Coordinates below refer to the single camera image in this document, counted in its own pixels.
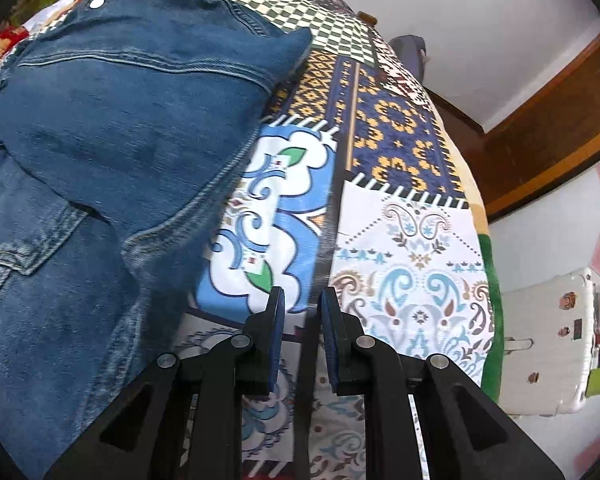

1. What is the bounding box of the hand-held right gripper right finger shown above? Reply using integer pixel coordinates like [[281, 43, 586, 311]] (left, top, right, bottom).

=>
[[292, 286, 566, 480]]

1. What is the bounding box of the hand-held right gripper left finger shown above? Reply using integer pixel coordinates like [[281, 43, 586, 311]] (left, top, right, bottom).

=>
[[45, 286, 287, 480]]

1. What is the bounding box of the blue denim jacket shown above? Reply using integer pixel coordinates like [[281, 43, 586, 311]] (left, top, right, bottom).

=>
[[0, 0, 315, 480]]

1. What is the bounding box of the patchwork printed bedspread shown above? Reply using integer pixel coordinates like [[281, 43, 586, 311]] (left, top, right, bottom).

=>
[[0, 0, 497, 480]]

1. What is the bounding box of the white stickered storage box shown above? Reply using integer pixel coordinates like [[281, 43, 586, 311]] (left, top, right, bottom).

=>
[[500, 268, 597, 417]]

